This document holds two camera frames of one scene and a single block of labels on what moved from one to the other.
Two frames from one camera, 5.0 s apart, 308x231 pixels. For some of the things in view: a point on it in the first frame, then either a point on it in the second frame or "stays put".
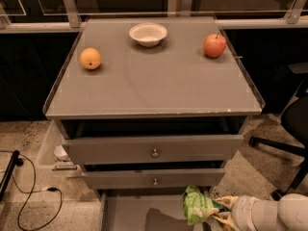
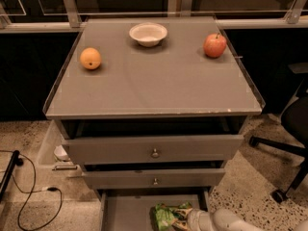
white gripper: (246, 211) to (194, 219)
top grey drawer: (153, 148) stays put
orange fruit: (89, 59) stays put
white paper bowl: (148, 35) stays put
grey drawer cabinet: (151, 106) stays put
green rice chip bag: (196, 205) to (163, 217)
